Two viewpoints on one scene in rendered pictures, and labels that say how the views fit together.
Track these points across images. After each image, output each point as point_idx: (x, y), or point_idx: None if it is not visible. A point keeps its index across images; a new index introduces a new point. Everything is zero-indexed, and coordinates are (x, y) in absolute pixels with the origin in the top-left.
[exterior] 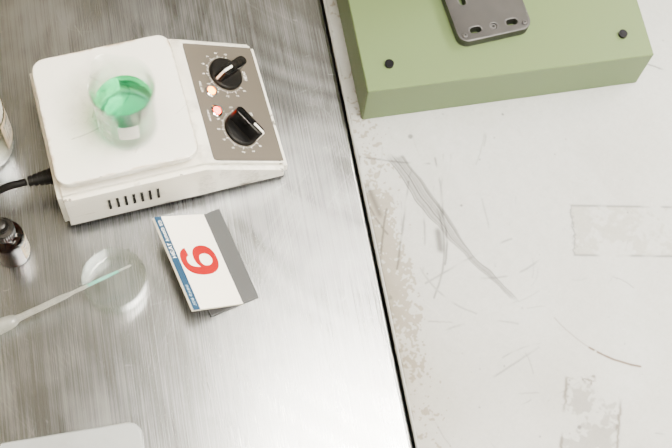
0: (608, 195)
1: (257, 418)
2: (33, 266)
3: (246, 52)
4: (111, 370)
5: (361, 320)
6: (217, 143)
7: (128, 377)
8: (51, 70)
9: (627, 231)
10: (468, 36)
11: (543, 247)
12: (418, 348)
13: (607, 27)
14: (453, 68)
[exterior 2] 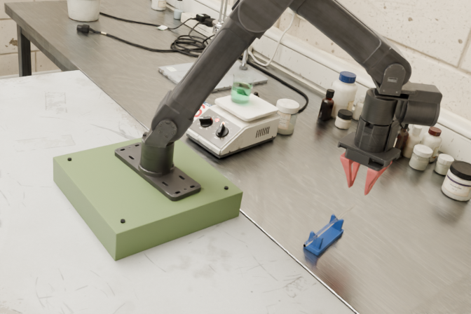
0: (59, 148)
1: (161, 98)
2: None
3: (220, 145)
4: (207, 101)
5: (141, 115)
6: (211, 113)
7: None
8: (272, 108)
9: (50, 141)
10: (139, 143)
11: (83, 134)
12: (119, 112)
13: (77, 160)
14: (140, 140)
